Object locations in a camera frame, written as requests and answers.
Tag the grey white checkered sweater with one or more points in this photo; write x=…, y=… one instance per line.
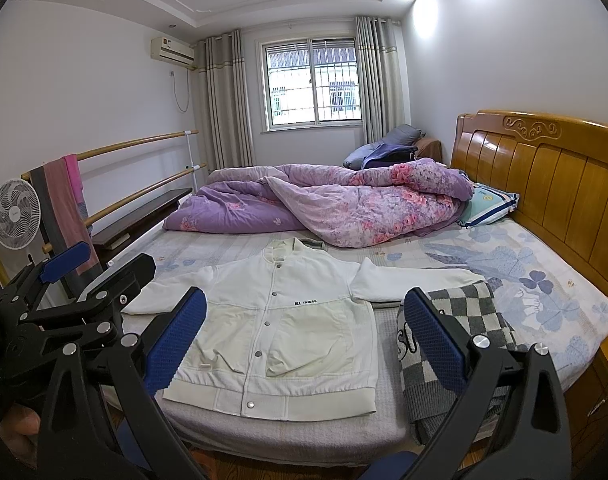
x=484, y=320

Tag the white standing fan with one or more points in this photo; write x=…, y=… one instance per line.
x=16, y=212

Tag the window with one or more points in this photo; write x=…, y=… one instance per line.
x=309, y=85

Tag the white air conditioner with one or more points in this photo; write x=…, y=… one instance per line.
x=171, y=51

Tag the white rail post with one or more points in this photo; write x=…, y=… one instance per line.
x=190, y=180

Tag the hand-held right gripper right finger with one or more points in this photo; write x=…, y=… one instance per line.
x=434, y=335

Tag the brown chair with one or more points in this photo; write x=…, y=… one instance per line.
x=430, y=149

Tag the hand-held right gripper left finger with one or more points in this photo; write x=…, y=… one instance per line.
x=178, y=340

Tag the blue white pillow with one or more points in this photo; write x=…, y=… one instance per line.
x=489, y=205

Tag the white button jacket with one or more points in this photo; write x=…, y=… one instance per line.
x=284, y=320

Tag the wooden rail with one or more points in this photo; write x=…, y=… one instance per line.
x=148, y=187
x=133, y=142

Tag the bed with floral sheet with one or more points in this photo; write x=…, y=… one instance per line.
x=534, y=270

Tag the pile of blue grey bedding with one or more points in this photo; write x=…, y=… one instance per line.
x=384, y=152

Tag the dusty pink grey striped towel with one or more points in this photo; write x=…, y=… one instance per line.
x=58, y=200

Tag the purple floral quilt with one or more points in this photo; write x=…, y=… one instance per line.
x=334, y=200

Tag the wooden headboard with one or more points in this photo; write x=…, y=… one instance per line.
x=559, y=180

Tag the person's left hand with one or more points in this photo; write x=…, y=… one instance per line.
x=16, y=427

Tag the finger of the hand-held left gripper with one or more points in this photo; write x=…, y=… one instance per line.
x=128, y=277
x=66, y=261

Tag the grey beige curtain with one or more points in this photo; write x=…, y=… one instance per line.
x=379, y=85
x=223, y=110

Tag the wooden nightstand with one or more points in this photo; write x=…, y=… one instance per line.
x=599, y=400

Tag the bright pink towel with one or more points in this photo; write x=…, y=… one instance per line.
x=73, y=175

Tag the dark wooden bench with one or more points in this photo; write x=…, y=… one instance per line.
x=143, y=210

